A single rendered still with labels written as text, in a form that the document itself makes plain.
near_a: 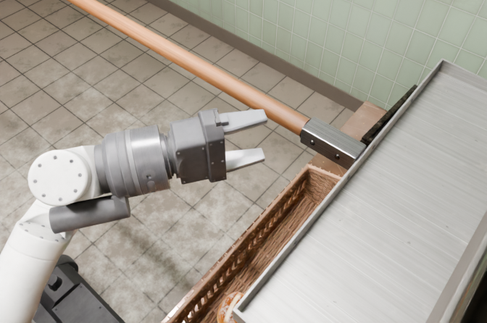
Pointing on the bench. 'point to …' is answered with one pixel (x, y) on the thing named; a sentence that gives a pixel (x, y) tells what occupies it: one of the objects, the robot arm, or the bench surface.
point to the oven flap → (459, 273)
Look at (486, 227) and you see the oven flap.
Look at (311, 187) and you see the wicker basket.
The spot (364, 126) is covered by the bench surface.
